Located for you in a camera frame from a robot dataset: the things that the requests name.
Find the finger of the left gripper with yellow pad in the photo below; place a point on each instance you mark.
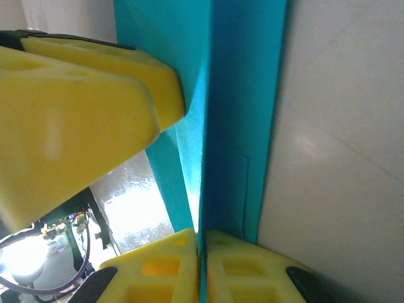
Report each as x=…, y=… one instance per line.
x=158, y=82
x=63, y=132

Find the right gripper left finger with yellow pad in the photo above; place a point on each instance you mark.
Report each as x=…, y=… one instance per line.
x=158, y=277

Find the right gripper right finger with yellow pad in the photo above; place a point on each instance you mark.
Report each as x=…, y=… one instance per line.
x=252, y=277

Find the blue paper sheet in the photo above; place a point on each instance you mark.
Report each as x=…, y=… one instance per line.
x=236, y=94

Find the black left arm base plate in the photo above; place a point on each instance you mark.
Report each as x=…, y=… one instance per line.
x=105, y=233

